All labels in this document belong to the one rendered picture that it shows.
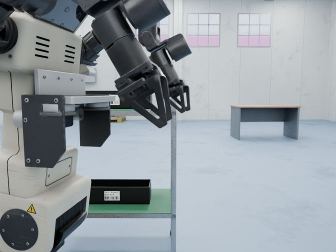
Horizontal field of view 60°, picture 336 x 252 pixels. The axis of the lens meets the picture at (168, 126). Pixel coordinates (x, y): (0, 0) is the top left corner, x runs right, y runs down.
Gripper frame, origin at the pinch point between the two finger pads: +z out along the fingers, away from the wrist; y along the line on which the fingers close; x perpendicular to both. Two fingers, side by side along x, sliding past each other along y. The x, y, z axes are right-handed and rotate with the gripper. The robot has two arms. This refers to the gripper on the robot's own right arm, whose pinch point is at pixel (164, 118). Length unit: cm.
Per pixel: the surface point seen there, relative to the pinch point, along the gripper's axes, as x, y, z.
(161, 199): 48, 133, 49
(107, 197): 74, 122, 29
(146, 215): 53, 111, 47
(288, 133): -145, 660, 198
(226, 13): -248, 1107, -195
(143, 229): 80, 161, 71
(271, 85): -270, 1124, 129
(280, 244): -5, 148, 121
